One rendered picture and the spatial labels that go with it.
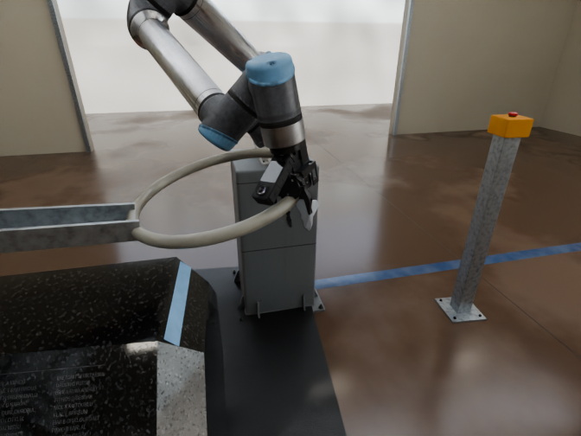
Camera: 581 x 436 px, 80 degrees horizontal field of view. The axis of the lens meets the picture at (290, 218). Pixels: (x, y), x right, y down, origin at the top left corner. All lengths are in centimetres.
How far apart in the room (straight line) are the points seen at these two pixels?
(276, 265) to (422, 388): 88
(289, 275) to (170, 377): 118
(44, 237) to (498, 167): 171
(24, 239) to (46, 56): 505
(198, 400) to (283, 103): 64
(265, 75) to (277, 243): 121
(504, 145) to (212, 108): 135
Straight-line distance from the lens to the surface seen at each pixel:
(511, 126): 179
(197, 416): 87
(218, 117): 81
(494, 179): 186
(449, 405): 178
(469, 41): 697
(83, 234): 87
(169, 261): 105
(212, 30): 138
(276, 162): 73
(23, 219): 98
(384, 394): 173
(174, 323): 87
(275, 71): 67
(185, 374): 84
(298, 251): 183
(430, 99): 669
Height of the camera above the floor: 135
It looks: 26 degrees down
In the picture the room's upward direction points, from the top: straight up
